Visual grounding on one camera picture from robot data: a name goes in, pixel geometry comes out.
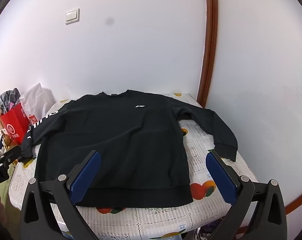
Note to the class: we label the white plastic bag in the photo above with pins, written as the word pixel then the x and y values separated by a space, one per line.
pixel 37 97

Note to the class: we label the black sweatshirt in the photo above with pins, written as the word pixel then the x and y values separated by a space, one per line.
pixel 115 140

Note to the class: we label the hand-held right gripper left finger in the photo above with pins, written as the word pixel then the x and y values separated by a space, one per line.
pixel 87 177

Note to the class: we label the red paper bag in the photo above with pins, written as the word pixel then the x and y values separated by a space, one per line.
pixel 14 126

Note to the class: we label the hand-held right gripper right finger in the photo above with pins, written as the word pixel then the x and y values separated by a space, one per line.
pixel 222 177

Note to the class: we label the white light switch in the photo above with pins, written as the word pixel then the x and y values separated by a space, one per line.
pixel 72 16

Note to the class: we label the brown wooden door frame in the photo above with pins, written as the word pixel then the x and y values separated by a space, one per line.
pixel 211 30

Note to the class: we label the fruit print tablecloth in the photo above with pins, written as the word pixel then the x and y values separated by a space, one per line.
pixel 166 220

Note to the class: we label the plaid cloth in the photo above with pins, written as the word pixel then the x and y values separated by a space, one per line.
pixel 8 100

